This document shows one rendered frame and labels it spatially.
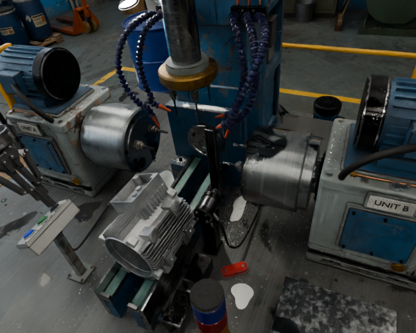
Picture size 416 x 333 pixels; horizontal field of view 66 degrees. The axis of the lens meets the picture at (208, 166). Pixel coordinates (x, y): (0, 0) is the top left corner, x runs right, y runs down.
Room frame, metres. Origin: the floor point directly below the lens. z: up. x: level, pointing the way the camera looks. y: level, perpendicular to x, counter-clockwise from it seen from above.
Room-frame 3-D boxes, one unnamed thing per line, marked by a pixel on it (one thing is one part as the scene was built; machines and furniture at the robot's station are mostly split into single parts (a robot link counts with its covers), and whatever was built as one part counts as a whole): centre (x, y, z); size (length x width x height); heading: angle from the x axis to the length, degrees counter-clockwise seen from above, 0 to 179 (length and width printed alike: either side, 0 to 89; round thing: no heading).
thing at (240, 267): (0.55, -0.04, 0.81); 0.09 x 0.03 x 0.02; 99
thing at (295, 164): (0.73, -0.25, 1.04); 0.41 x 0.25 x 0.25; 62
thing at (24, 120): (1.17, 0.57, 0.99); 0.35 x 0.31 x 0.37; 62
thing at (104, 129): (1.05, 0.35, 1.04); 0.37 x 0.25 x 0.25; 62
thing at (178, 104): (1.02, -0.03, 0.97); 0.30 x 0.11 x 0.34; 62
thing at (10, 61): (1.16, 0.62, 1.16); 0.33 x 0.26 x 0.42; 62
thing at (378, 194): (0.61, -0.48, 0.99); 0.35 x 0.31 x 0.37; 62
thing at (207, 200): (0.78, -0.10, 0.92); 0.45 x 0.13 x 0.24; 152
